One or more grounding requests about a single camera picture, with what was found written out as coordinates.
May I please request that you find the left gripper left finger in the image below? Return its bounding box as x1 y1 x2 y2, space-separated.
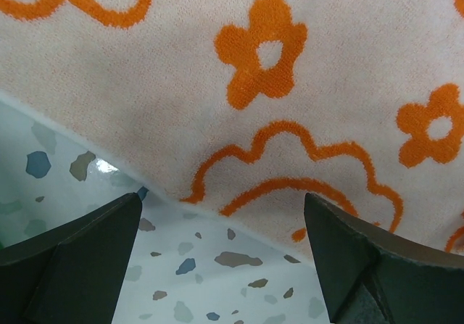
1 193 142 324

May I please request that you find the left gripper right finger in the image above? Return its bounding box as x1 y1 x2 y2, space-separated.
304 194 463 324

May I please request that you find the orange white lion towel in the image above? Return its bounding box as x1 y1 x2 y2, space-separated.
1 0 463 253

